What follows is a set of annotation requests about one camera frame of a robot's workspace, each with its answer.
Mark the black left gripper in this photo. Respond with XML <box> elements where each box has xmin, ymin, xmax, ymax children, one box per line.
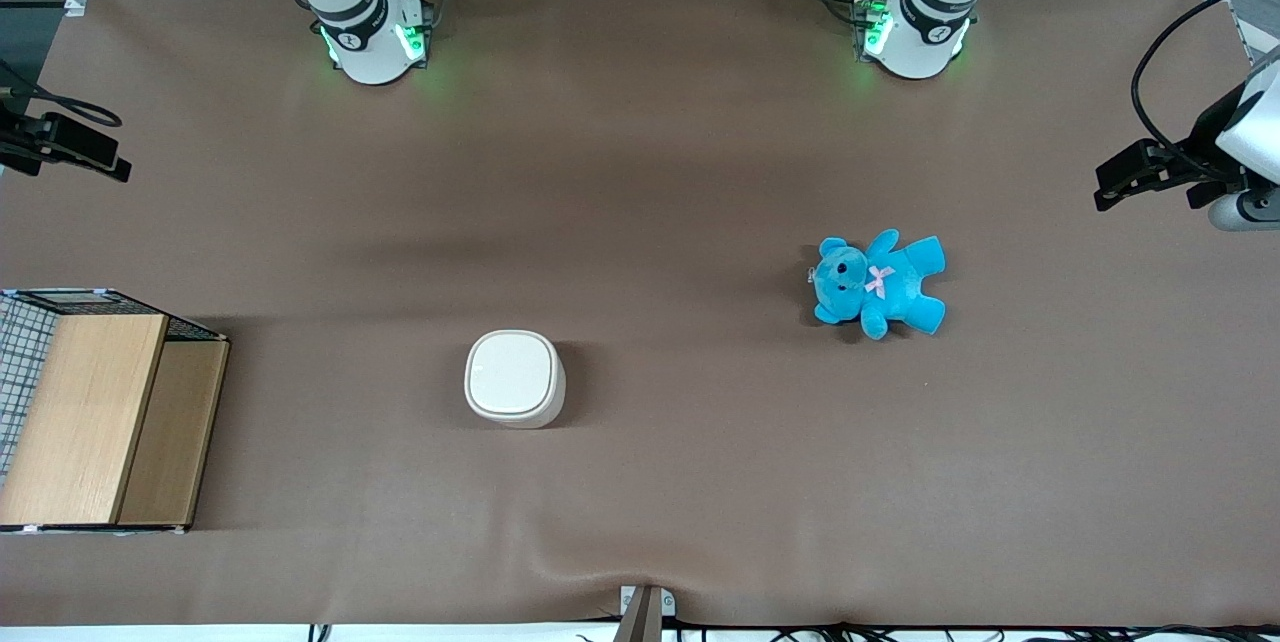
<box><xmin>1094</xmin><ymin>82</ymin><xmax>1257</xmax><ymax>213</ymax></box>

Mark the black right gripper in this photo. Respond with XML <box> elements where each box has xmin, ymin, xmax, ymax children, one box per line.
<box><xmin>0</xmin><ymin>110</ymin><xmax>133</xmax><ymax>183</ymax></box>

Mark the white lidded trash can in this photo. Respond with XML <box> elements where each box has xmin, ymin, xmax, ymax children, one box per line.
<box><xmin>464</xmin><ymin>330</ymin><xmax>567</xmax><ymax>430</ymax></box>

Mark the light wooden cabinet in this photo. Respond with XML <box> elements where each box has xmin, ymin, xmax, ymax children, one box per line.
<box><xmin>0</xmin><ymin>314</ymin><xmax>231</xmax><ymax>534</ymax></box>

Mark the blue teddy bear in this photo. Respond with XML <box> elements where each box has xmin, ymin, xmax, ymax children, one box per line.
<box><xmin>808</xmin><ymin>229</ymin><xmax>948</xmax><ymax>341</ymax></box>

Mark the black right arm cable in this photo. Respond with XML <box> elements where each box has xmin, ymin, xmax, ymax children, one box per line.
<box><xmin>0</xmin><ymin>60</ymin><xmax>123</xmax><ymax>129</ymax></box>

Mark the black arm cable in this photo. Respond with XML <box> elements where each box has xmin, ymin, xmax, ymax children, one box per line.
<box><xmin>0</xmin><ymin>60</ymin><xmax>123</xmax><ymax>129</ymax></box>
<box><xmin>1132</xmin><ymin>0</ymin><xmax>1280</xmax><ymax>185</ymax></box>

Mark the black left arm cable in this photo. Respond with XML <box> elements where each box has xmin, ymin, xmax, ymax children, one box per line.
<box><xmin>1132</xmin><ymin>0</ymin><xmax>1280</xmax><ymax>185</ymax></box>

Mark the black wire mesh basket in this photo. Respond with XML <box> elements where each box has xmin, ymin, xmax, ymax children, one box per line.
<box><xmin>0</xmin><ymin>289</ymin><xmax>225</xmax><ymax>483</ymax></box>

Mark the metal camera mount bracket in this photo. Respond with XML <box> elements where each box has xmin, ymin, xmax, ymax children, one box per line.
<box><xmin>612</xmin><ymin>584</ymin><xmax>677</xmax><ymax>642</ymax></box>

